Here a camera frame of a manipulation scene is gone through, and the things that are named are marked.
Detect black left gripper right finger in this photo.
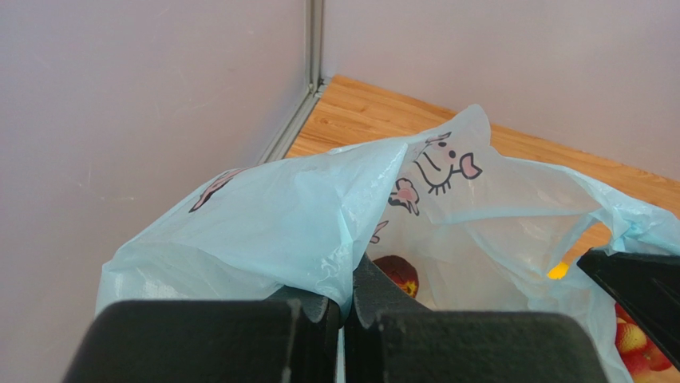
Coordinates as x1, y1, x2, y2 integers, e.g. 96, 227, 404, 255
344, 258, 607, 382

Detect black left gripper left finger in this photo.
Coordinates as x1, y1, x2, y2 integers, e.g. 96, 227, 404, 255
64, 286, 340, 382

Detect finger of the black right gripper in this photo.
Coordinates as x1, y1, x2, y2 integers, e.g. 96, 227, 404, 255
576, 249, 679, 368

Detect dark red apple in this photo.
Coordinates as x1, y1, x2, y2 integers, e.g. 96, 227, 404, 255
374, 255, 420, 298

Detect light blue printed plastic bag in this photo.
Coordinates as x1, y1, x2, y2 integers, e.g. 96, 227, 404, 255
96, 105, 679, 382

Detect red strawberry bunch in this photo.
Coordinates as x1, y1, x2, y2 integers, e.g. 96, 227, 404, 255
614, 303, 679, 383

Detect left corner aluminium post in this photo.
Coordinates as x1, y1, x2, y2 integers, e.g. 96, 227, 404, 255
258, 0, 327, 164

